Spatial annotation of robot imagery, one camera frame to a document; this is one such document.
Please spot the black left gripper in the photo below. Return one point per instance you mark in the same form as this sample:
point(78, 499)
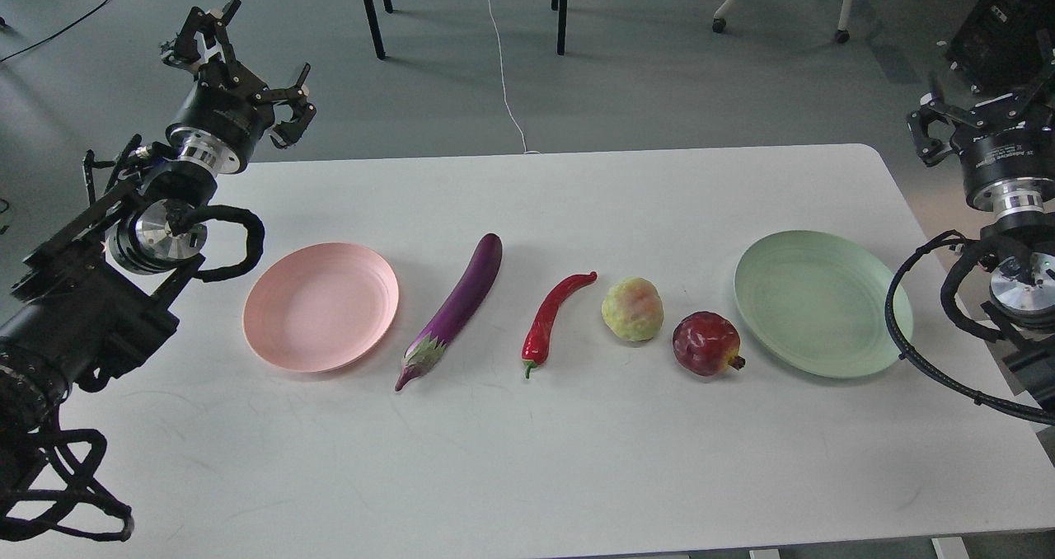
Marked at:
point(215, 128)

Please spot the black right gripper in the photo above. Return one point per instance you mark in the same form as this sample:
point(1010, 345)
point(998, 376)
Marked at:
point(1001, 159)

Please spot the purple eggplant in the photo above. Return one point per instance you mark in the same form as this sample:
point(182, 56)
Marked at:
point(427, 349)

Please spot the red pomegranate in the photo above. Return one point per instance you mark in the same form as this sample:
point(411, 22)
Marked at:
point(707, 344)

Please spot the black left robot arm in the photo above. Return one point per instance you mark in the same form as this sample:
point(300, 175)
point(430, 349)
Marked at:
point(97, 296)

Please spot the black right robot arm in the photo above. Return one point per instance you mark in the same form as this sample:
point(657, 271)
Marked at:
point(1001, 286)

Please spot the black equipment box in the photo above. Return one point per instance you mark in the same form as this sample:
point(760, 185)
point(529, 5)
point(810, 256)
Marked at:
point(996, 48)

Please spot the black table leg left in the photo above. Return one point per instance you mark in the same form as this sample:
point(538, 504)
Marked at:
point(372, 19)

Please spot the pink plate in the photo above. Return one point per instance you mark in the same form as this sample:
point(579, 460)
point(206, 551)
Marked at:
point(321, 308)

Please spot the light green plate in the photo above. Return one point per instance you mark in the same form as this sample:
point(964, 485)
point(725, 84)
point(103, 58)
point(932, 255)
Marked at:
point(817, 301)

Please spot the red chili pepper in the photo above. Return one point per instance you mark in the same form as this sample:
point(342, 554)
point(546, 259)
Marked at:
point(537, 341)

